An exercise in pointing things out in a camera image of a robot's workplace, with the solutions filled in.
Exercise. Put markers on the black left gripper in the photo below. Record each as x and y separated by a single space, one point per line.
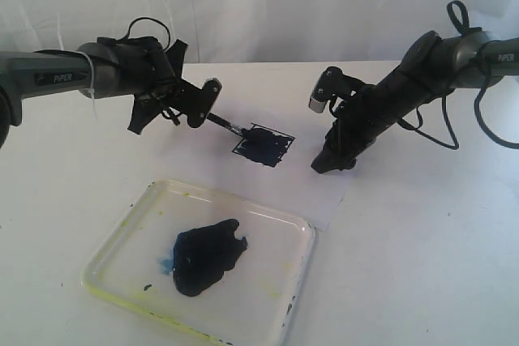
164 99

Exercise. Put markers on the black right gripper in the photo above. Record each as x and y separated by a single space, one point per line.
359 121

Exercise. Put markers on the black paintbrush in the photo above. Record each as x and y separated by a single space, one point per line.
235 129

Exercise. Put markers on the white paper with square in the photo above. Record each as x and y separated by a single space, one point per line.
206 157

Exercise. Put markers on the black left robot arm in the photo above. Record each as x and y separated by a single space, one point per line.
138 67

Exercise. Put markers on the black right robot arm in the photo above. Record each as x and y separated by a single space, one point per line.
431 69

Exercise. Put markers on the clear plastic paint tray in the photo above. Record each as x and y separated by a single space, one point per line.
252 304

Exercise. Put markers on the dark blue paint blob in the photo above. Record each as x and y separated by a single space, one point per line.
201 256

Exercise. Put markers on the white backdrop curtain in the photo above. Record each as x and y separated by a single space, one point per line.
249 30

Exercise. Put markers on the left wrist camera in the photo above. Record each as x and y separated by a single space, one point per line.
198 102

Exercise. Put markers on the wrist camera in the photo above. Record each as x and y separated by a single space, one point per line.
331 85
198 102

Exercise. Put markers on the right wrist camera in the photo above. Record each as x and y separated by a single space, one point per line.
331 85

